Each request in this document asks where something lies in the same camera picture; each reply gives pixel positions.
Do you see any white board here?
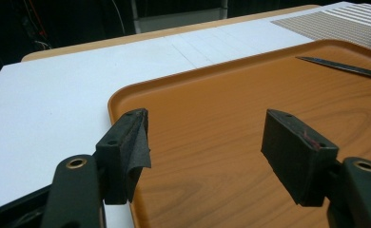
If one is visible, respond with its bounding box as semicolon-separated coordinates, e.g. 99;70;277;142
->
0;1;355;228

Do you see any wooden table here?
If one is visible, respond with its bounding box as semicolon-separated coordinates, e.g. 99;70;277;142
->
21;4;321;63

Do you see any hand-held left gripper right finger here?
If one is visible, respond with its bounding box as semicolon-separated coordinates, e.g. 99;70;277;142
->
261;108;340;208

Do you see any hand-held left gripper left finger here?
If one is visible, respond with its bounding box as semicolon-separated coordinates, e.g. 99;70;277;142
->
95;107;152;206

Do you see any brown wooden tray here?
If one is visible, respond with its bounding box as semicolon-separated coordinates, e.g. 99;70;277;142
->
107;38;371;228

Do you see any tangle of cables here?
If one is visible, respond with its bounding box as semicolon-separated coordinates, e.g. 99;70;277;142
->
15;0;127;51

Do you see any striped placemat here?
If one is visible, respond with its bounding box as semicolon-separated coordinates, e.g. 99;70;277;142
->
270;3;371;54

